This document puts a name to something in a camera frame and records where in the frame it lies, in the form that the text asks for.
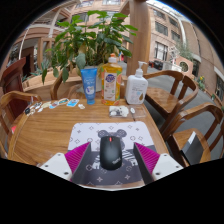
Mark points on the small dark key fob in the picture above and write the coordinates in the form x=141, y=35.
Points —
x=28, y=111

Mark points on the green plant in white pot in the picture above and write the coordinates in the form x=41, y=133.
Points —
x=90, y=36

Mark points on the black notebook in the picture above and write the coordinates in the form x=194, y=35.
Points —
x=188, y=146

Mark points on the dark red-brown wooden chair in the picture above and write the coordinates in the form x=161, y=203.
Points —
x=13, y=76

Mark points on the white pump bottle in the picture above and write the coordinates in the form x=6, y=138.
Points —
x=136, y=88

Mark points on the light wooden armchair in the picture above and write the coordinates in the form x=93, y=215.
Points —
x=200, y=115
x=166, y=96
x=58, y=88
x=13, y=98

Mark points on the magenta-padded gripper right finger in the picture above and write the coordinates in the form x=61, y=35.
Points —
x=165, y=166

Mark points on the small white packet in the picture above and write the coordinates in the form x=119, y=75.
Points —
x=118, y=111

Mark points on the grey bear-print mouse pad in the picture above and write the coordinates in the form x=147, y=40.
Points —
x=90, y=133

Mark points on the black computer mouse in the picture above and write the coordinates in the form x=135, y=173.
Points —
x=111, y=153

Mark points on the small blue sticker card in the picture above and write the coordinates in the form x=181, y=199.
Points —
x=72, y=102

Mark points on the yellow dish soap bottle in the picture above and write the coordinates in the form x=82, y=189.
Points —
x=111, y=83

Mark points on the blue tube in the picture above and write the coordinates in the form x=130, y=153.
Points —
x=90, y=86

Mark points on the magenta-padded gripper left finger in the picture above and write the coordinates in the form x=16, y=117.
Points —
x=56, y=165

